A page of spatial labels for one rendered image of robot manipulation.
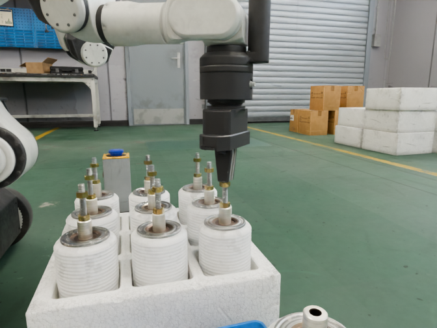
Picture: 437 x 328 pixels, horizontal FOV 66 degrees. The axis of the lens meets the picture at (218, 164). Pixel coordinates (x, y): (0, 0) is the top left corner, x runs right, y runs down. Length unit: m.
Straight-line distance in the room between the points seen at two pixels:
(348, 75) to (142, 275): 6.57
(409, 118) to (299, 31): 3.73
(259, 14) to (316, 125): 3.76
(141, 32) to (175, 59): 5.15
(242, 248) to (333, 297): 0.37
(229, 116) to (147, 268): 0.28
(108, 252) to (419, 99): 2.87
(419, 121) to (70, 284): 2.95
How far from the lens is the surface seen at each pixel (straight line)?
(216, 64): 0.53
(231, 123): 0.53
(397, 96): 3.05
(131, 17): 0.61
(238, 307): 0.60
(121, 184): 0.95
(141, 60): 5.68
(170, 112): 5.70
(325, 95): 4.31
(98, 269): 0.57
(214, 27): 0.52
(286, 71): 6.30
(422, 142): 3.25
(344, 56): 6.94
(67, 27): 0.63
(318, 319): 0.34
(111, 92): 5.66
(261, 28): 0.55
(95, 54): 1.12
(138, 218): 0.67
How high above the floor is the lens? 0.48
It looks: 12 degrees down
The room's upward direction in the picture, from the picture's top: straight up
